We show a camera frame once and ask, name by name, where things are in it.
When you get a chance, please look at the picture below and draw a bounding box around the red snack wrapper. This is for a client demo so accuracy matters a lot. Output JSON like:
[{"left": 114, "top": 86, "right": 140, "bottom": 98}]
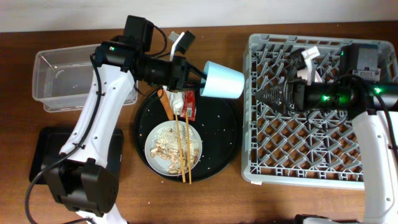
[{"left": 180, "top": 90, "right": 197, "bottom": 121}]

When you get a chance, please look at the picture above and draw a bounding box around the white napkin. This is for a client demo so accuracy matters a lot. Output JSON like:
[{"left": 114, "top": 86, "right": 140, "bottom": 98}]
[{"left": 165, "top": 90, "right": 184, "bottom": 115}]

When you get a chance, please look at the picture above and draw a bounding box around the orange carrot stick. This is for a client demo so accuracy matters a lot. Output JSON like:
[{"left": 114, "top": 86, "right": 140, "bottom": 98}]
[{"left": 157, "top": 89, "right": 174, "bottom": 120}]

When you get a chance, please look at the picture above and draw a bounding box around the light blue cup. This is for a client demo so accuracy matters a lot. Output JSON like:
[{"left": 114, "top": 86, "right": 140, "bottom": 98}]
[{"left": 200, "top": 61, "right": 244, "bottom": 99}]

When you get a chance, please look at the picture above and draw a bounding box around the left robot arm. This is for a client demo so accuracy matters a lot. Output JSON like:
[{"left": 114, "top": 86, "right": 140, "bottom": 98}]
[{"left": 30, "top": 16, "right": 205, "bottom": 223}]

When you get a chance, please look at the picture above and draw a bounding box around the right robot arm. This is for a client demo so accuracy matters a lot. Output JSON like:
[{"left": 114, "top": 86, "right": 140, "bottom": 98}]
[{"left": 256, "top": 44, "right": 397, "bottom": 223}]

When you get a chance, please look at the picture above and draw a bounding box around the grey dishwasher rack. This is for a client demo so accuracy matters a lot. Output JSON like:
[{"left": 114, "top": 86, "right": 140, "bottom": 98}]
[{"left": 241, "top": 33, "right": 398, "bottom": 190}]

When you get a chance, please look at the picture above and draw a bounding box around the round black serving tray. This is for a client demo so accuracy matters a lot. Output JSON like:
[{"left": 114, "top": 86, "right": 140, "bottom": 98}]
[{"left": 132, "top": 91, "right": 243, "bottom": 182}]

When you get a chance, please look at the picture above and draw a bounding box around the grey plate with food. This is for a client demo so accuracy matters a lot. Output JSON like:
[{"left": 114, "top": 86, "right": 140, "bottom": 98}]
[{"left": 144, "top": 121, "right": 203, "bottom": 177}]

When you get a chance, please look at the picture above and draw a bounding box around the clear plastic bin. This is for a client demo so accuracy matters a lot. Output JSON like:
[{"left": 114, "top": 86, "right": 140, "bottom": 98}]
[{"left": 32, "top": 43, "right": 139, "bottom": 113}]

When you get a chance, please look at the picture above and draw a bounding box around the black rectangular tray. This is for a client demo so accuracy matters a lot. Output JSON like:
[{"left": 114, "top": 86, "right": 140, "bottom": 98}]
[{"left": 29, "top": 127, "right": 124, "bottom": 182}]

